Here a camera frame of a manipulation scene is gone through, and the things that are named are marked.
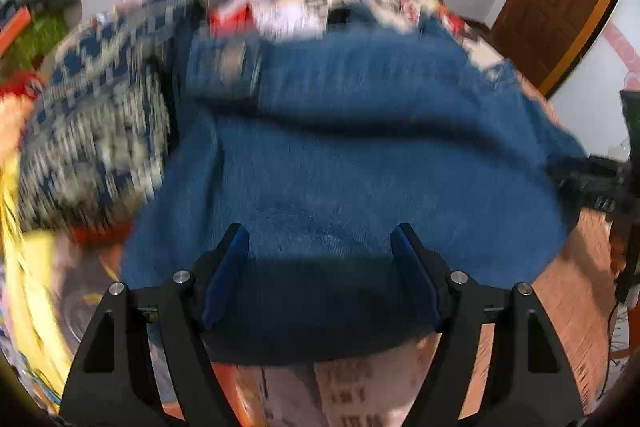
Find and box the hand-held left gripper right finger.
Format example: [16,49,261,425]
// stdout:
[390,222,586,427]

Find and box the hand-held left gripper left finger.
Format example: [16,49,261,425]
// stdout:
[59,222,251,427]

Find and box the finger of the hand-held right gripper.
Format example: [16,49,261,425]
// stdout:
[547,154,627,214]

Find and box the white wardrobe with heart stickers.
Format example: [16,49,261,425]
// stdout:
[547,0,640,158]

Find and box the yellow cloth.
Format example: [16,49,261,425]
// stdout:
[0,147,88,408]

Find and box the navy patterned cloth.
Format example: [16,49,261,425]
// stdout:
[20,0,211,233]

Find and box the orange-red garment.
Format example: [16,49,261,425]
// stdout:
[207,2,257,36]

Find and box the red cloth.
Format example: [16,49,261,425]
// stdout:
[0,72,46,104]

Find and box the green patterned cloth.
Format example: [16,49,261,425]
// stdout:
[2,14,71,72]

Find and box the orange box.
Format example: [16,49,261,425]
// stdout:
[0,5,32,58]

